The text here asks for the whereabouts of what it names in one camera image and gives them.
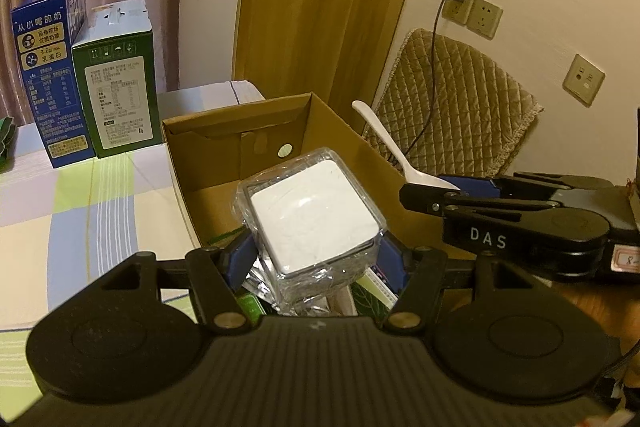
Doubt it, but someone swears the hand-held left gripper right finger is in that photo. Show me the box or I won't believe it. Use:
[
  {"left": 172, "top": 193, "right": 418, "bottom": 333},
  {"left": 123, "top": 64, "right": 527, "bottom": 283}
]
[{"left": 372, "top": 234, "right": 541, "bottom": 333}]

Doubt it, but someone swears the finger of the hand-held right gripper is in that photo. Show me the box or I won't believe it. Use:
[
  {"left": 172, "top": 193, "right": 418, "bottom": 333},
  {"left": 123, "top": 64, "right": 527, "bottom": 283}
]
[
  {"left": 399, "top": 183, "right": 564, "bottom": 218},
  {"left": 451, "top": 172, "right": 614, "bottom": 200}
]

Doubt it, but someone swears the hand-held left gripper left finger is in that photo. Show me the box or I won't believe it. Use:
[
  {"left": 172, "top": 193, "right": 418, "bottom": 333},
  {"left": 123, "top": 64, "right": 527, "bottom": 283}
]
[{"left": 93, "top": 231, "right": 259, "bottom": 333}]

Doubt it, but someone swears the silver green leaf pouch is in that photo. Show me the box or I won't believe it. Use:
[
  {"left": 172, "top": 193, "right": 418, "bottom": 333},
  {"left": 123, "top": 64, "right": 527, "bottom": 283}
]
[{"left": 245, "top": 257, "right": 286, "bottom": 305}]

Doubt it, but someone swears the green medicine box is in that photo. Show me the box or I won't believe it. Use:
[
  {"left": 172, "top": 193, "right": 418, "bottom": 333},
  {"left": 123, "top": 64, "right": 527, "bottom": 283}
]
[{"left": 235, "top": 292, "right": 267, "bottom": 323}]

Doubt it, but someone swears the white plastic spoon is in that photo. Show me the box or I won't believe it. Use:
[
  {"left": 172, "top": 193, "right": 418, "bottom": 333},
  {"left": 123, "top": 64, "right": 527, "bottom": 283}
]
[{"left": 351, "top": 100, "right": 461, "bottom": 192}]

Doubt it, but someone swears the clear plastic box white insert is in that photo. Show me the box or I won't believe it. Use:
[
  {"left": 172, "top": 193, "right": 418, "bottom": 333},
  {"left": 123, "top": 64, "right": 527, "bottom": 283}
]
[{"left": 234, "top": 147, "right": 387, "bottom": 308}]

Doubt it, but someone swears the brown cardboard box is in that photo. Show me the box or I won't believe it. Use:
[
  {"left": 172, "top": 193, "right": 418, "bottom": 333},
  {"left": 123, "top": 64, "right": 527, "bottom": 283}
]
[{"left": 161, "top": 92, "right": 478, "bottom": 308}]

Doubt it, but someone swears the checked cloth desktop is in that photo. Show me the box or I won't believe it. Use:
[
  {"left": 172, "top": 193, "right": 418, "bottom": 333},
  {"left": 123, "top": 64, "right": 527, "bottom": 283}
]
[{"left": 0, "top": 79, "right": 266, "bottom": 335}]

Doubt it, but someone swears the tall green milk carton box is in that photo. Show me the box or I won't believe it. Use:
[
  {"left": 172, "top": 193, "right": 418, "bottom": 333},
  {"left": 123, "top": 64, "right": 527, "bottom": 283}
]
[{"left": 71, "top": 0, "right": 165, "bottom": 159}]

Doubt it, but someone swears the green wet wipes pack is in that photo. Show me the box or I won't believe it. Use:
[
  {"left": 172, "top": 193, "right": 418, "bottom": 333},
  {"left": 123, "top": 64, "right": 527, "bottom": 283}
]
[{"left": 0, "top": 117, "right": 19, "bottom": 174}]

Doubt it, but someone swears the tall blue milk carton box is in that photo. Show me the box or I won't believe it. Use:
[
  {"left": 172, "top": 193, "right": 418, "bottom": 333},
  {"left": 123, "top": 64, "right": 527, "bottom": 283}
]
[{"left": 11, "top": 0, "right": 97, "bottom": 169}]

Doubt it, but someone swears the dark charger cable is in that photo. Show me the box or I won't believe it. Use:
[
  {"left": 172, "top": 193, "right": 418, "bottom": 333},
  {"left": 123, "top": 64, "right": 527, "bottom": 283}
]
[{"left": 404, "top": 0, "right": 465, "bottom": 158}]

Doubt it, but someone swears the single wall socket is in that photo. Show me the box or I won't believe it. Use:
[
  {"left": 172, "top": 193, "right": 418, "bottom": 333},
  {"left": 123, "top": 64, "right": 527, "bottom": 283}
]
[{"left": 562, "top": 53, "right": 606, "bottom": 106}]

